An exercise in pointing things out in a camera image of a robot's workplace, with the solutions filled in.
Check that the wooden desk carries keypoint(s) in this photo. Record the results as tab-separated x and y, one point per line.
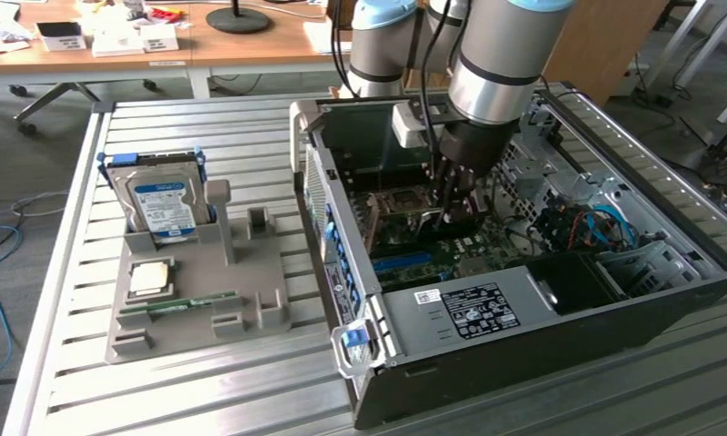
230	50

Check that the grey power supply unit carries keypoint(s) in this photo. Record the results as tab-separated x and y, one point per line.
437	318

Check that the red small item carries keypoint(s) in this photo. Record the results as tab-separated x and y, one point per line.
169	14

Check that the CPU socket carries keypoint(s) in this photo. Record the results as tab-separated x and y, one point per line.
401	200

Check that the white box black inside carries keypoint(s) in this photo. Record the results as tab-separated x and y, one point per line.
62	37

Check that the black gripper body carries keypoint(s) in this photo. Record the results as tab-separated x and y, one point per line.
474	145

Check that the white box with label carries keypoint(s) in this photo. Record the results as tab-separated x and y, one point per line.
159	40

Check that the black round lamp base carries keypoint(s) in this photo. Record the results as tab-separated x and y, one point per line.
239	19

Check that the green RAM stick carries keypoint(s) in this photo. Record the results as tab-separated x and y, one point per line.
182	303

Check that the black open PC case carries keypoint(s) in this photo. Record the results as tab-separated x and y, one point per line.
521	363

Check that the hard disk in blue caddy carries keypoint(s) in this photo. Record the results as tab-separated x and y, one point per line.
158	200

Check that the flat white box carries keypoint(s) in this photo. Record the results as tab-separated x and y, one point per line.
116	44

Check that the grey parts rack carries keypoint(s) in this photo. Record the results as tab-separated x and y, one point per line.
218	290

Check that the green motherboard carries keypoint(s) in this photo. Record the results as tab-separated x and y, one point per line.
454	259

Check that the white papers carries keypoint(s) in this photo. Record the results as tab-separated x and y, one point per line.
325	38

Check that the wooden cabinet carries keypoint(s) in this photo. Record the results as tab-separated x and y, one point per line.
606	45

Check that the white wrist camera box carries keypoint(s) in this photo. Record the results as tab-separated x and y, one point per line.
409	127

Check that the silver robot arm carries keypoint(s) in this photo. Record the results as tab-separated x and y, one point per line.
492	68

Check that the white table frame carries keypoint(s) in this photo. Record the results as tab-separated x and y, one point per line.
704	41

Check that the CPU chip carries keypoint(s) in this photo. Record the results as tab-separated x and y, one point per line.
149	278

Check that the metal disk bay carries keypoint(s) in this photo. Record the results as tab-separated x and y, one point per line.
649	268

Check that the blue expansion slot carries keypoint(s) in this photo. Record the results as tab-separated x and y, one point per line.
401	262

